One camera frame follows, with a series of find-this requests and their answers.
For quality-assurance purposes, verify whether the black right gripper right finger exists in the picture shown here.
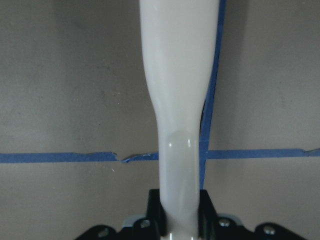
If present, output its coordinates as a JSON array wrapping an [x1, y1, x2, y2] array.
[[198, 189, 304, 240]]

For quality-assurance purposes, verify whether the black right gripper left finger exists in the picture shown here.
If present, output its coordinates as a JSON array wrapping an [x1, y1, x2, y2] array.
[[76, 189, 167, 240]]

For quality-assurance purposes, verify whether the beige plastic dustpan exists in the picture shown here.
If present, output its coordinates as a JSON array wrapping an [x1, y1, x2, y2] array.
[[139, 0, 220, 240]]

